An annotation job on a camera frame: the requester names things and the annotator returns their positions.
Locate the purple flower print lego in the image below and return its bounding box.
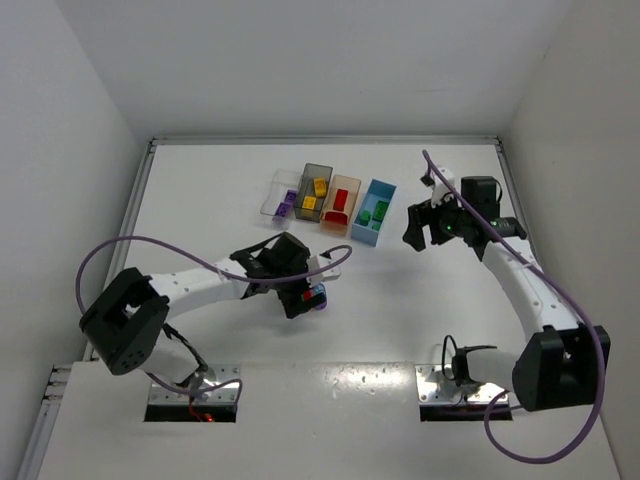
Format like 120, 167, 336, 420
314, 283, 328, 310

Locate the green square lego brick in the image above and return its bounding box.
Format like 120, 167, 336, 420
358, 210, 371, 226

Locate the red base lego brick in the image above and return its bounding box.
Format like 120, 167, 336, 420
332, 189, 349, 212

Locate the red sloped lego brick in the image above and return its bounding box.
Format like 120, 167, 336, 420
323, 210, 349, 226

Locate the yellow orange bird lego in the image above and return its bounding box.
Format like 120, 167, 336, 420
302, 196, 317, 210

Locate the purple striped oval lego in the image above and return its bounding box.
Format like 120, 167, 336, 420
284, 190, 297, 205

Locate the yellow curved lego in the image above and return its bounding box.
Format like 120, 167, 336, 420
313, 177, 328, 198

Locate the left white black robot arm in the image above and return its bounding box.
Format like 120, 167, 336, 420
79, 233, 327, 394

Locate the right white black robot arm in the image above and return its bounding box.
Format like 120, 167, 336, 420
403, 173, 610, 412

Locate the orange translucent plastic container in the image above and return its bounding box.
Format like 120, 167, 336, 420
320, 174, 361, 237

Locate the smoky grey plastic container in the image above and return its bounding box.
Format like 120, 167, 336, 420
294, 163, 333, 223

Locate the clear plastic container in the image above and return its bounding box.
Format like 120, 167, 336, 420
260, 169, 301, 231

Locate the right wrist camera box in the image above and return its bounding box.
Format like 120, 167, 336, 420
421, 166, 456, 207

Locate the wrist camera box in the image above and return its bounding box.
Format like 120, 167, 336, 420
421, 166, 456, 207
307, 255, 341, 286

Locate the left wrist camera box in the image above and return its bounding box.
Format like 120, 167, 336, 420
307, 255, 341, 286

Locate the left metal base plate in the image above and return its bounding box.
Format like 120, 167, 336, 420
148, 364, 243, 407

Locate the metal base plate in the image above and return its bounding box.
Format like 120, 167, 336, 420
148, 364, 243, 407
415, 364, 502, 407

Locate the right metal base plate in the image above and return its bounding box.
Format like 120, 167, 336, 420
415, 364, 502, 407

